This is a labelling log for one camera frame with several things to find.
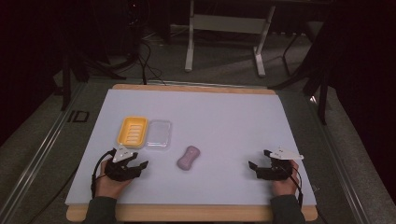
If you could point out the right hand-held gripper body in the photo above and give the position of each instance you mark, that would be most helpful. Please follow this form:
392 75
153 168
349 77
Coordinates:
277 169

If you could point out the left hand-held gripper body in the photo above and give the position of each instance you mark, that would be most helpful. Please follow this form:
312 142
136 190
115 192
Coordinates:
120 172

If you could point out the yellow soap dish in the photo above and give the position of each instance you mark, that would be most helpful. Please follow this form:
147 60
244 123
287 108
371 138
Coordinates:
132 132

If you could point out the pink soap bar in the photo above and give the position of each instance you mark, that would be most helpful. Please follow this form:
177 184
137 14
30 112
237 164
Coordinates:
188 158

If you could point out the person's right hand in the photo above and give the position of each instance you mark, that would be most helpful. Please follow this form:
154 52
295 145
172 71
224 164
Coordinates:
285 185

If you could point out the person's left hand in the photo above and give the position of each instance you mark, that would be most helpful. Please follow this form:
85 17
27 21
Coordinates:
107 186

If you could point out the clear plastic container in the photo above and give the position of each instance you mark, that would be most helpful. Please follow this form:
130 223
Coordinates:
158 133

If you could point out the white table mat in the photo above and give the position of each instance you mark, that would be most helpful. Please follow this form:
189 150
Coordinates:
218 124

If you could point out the black tripod stand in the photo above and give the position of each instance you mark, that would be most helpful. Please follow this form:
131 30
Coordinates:
66 81

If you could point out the metal floor rail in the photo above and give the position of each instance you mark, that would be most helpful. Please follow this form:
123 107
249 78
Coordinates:
342 168
34 161

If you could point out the black chair frame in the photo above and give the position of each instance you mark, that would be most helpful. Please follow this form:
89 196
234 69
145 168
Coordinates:
323 93

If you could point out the white metal desk frame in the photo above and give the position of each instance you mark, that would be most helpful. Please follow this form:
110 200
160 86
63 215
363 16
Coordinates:
229 24

